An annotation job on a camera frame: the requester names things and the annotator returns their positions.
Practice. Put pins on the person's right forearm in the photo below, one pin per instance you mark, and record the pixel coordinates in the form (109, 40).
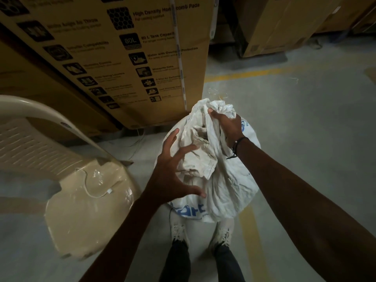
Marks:
(299, 208)

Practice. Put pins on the person's left forearm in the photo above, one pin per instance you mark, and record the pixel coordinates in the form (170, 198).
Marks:
(126, 240)

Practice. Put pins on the person's left hand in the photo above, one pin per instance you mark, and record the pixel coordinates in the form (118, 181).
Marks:
(166, 179)

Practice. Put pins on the person's right thumb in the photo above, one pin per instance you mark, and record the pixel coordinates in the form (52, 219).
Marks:
(215, 115)

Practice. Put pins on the brown cardboard box with tape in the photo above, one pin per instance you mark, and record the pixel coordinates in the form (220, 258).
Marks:
(349, 14)

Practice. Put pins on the person's left trouser leg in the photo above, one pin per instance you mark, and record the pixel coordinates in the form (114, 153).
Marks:
(176, 264)

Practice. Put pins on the person's left thumb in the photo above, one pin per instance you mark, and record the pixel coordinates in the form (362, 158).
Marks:
(194, 193)

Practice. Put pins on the tilted brown cardboard box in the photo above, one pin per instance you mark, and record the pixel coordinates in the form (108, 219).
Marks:
(279, 23)

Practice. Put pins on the person's right white shoe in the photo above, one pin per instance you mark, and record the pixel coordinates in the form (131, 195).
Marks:
(222, 233)

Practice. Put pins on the black wrist band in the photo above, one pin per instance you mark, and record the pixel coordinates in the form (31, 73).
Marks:
(236, 145)

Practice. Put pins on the beige plastic chair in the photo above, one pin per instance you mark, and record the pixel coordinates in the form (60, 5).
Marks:
(85, 208)

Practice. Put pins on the person's left white shoe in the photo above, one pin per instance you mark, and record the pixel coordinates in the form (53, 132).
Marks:
(179, 230)

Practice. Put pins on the large printed cardboard box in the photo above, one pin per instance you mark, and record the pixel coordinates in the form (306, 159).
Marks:
(111, 49)

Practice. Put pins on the person's right trouser leg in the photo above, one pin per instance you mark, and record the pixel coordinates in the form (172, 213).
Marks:
(229, 267)

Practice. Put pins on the white woven sack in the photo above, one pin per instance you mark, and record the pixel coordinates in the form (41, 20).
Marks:
(232, 179)

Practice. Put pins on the person's right hand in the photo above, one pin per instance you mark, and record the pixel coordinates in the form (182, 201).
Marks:
(230, 129)

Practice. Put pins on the person's white shoe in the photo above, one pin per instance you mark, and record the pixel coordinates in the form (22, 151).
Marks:
(222, 233)
(179, 230)

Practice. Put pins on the person's trouser leg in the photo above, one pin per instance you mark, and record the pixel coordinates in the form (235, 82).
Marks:
(176, 264)
(229, 267)

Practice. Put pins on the person's left middle finger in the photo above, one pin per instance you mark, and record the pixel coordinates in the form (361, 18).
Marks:
(172, 142)

